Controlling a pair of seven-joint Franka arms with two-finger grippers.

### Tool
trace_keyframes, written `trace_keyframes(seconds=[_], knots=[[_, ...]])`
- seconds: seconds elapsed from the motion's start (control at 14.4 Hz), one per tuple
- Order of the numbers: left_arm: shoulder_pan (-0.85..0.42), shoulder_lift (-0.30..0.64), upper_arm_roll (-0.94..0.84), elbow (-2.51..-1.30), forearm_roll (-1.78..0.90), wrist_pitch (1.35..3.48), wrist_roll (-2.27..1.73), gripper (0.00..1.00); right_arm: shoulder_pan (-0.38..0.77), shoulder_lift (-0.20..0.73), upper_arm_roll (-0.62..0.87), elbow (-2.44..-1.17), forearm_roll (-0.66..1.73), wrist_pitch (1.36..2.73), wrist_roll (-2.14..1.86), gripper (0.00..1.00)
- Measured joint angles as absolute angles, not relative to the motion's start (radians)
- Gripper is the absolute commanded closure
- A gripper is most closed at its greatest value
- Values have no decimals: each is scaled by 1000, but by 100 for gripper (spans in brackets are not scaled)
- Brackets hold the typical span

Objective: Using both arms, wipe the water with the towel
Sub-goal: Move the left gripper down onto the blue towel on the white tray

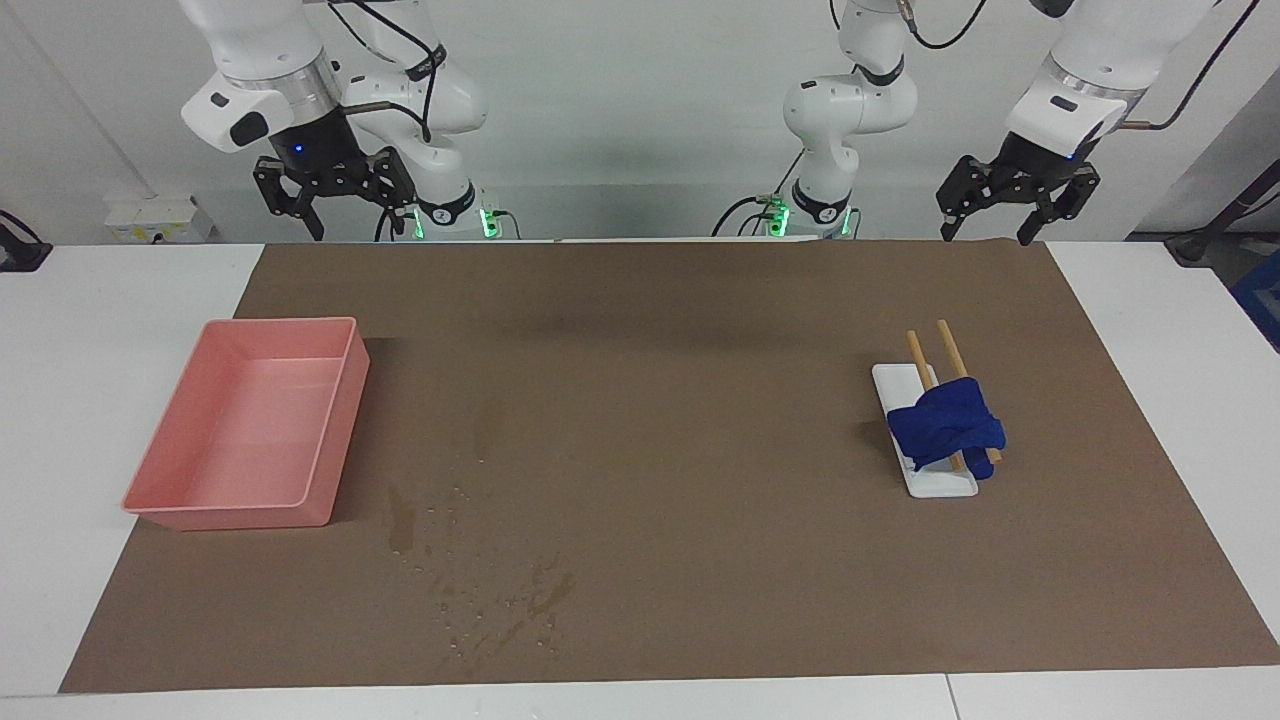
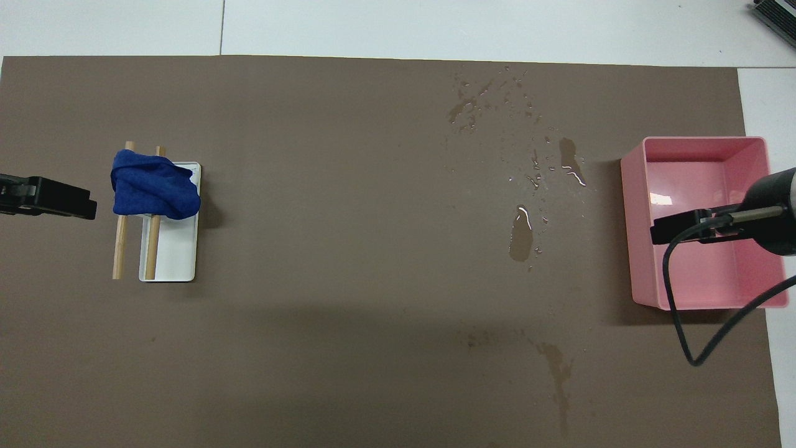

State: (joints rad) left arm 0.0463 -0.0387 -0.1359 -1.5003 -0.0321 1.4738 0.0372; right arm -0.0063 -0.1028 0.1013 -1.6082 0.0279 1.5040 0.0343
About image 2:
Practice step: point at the brown table mat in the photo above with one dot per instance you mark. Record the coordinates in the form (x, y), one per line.
(373, 218)

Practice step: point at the white rack with wooden rods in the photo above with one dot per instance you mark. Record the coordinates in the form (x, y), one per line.
(177, 249)

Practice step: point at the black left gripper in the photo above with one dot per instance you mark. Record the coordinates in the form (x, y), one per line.
(15, 196)

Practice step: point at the narrow water puddle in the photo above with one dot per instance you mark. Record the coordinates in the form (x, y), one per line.
(569, 158)

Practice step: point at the grey ribbed metal device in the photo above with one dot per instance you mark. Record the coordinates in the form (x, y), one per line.
(780, 15)

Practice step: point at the pink plastic bin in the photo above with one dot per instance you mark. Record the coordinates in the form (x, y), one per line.
(696, 280)

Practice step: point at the blue microfiber towel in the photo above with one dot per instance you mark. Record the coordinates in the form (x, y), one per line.
(152, 186)

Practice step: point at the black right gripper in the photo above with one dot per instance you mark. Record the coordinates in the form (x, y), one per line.
(771, 239)

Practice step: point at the scattered water splatter patch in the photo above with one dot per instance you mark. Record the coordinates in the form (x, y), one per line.
(463, 112)

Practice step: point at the large oval water puddle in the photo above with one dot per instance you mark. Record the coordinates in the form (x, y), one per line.
(521, 236)

